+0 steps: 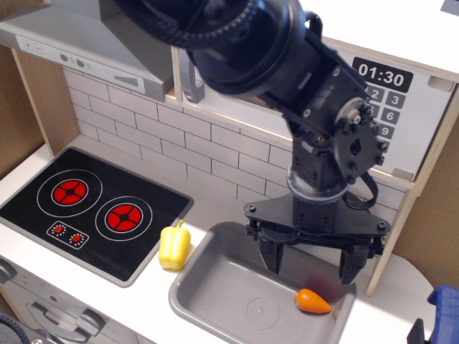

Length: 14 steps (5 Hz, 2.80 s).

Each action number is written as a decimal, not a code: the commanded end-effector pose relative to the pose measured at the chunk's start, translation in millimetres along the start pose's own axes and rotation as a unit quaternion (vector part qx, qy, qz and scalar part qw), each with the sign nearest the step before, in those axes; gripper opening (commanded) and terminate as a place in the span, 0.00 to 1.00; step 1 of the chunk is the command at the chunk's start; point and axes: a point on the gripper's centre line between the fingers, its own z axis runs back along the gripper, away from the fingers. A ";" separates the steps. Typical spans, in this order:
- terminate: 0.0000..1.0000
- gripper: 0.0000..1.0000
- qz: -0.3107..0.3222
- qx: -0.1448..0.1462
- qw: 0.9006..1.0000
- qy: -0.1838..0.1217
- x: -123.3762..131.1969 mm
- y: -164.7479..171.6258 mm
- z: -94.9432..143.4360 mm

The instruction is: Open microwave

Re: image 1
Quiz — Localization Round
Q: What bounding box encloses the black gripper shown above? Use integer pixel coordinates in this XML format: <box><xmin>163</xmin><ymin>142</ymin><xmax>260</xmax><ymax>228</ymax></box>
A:
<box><xmin>244</xmin><ymin>193</ymin><xmax>391</xmax><ymax>285</ymax></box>

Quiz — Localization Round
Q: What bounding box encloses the white toy microwave door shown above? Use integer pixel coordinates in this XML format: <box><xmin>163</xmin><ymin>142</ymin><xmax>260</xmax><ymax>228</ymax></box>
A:
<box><xmin>173</xmin><ymin>41</ymin><xmax>456</xmax><ymax>182</ymax></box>

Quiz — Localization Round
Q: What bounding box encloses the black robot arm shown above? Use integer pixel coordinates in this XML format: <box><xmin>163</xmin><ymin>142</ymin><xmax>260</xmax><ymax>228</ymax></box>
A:
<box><xmin>118</xmin><ymin>1</ymin><xmax>390</xmax><ymax>285</ymax></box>

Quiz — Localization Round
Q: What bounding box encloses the orange toy carrot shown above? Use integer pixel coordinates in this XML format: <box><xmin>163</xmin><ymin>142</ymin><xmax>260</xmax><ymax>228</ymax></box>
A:
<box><xmin>295</xmin><ymin>289</ymin><xmax>332</xmax><ymax>315</ymax></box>

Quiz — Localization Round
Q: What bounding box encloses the grey toy sink basin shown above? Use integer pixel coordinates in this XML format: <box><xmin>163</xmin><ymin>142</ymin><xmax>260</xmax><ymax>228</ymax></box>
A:
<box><xmin>169</xmin><ymin>222</ymin><xmax>356</xmax><ymax>343</ymax></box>

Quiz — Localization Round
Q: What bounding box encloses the black clamp piece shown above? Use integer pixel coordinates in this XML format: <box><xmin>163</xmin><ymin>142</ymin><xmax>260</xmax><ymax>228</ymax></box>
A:
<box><xmin>407</xmin><ymin>318</ymin><xmax>427</xmax><ymax>344</ymax></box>

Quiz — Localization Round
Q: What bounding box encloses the yellow toy bell pepper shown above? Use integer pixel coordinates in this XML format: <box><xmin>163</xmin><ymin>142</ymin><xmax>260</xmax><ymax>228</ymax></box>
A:
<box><xmin>158</xmin><ymin>219</ymin><xmax>191</xmax><ymax>270</ymax></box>

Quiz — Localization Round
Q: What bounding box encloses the blue plastic object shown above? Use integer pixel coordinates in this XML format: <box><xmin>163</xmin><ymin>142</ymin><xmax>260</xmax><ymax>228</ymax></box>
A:
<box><xmin>427</xmin><ymin>285</ymin><xmax>458</xmax><ymax>344</ymax></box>

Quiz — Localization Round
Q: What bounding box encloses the black toy stovetop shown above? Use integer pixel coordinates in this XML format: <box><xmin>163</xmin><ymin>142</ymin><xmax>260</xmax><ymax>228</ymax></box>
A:
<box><xmin>1</xmin><ymin>148</ymin><xmax>193</xmax><ymax>287</ymax></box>

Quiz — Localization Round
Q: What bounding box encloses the grey toy oven front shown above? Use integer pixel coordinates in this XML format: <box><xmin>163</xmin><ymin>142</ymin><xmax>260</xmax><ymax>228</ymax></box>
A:
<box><xmin>1</xmin><ymin>257</ymin><xmax>149</xmax><ymax>343</ymax></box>

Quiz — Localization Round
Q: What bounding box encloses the grey range hood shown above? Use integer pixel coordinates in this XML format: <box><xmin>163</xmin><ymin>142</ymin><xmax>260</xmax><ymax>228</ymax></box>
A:
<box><xmin>1</xmin><ymin>1</ymin><xmax>174</xmax><ymax>102</ymax></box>

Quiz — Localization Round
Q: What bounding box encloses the wooden toy kitchen frame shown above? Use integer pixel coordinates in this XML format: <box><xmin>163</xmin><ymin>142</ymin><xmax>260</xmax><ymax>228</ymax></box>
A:
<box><xmin>1</xmin><ymin>1</ymin><xmax>458</xmax><ymax>286</ymax></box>

